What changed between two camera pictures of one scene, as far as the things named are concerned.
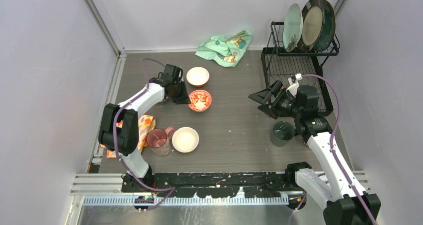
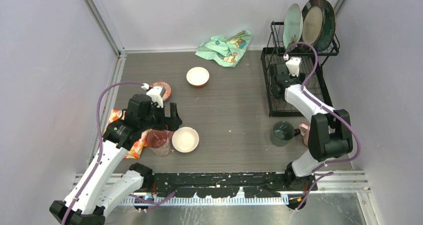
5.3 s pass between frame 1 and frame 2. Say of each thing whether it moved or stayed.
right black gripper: moved
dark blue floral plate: stayed
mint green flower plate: stayed
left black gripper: moved
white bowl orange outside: stayed
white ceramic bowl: stayed
